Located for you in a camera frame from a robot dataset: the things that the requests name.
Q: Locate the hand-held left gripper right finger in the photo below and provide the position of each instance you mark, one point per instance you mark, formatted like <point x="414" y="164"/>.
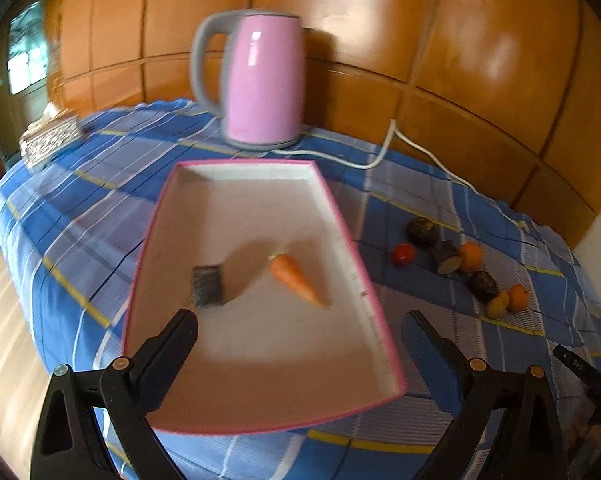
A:
<point x="430" y="357"/>

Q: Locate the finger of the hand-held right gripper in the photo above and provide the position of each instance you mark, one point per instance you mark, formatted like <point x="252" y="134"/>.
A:
<point x="580" y="365"/>

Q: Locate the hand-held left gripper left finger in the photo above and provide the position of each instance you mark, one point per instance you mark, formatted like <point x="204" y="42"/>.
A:
<point x="176" y="344"/>

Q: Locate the small yellow fruit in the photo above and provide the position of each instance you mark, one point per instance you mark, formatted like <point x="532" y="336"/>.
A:
<point x="497" y="305"/>

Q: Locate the pink-rimmed white tray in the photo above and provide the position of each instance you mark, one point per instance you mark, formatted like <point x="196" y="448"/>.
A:
<point x="260" y="260"/>

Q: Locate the dark grey small block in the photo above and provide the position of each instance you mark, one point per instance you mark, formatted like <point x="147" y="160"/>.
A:
<point x="209" y="286"/>

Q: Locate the dark brown round fruit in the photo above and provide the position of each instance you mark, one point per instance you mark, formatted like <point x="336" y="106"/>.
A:
<point x="483" y="285"/>
<point x="423" y="231"/>

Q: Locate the small orange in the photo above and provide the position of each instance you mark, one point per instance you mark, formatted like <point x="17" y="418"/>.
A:
<point x="519" y="298"/>

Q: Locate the cut purple sweet potato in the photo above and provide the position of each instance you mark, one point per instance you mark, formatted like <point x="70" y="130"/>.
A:
<point x="446" y="259"/>

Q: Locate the red tomato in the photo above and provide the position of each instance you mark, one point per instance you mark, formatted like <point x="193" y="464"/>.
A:
<point x="403" y="254"/>

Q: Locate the large orange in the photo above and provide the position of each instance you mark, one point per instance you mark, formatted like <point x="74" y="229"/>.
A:
<point x="471" y="256"/>

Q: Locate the orange carrot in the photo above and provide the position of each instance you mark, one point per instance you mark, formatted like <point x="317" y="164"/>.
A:
<point x="296" y="276"/>

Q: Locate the blue plaid cloth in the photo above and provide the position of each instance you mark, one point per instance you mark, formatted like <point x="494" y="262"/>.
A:
<point x="70" y="220"/>

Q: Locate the patterned tissue box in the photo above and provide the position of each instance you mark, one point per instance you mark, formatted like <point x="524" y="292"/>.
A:
<point x="50" y="135"/>

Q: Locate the pink electric kettle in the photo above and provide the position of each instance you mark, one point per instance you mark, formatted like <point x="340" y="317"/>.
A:
<point x="265" y="75"/>

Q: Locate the window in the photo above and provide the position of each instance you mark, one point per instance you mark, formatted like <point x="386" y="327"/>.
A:
<point x="28" y="50"/>

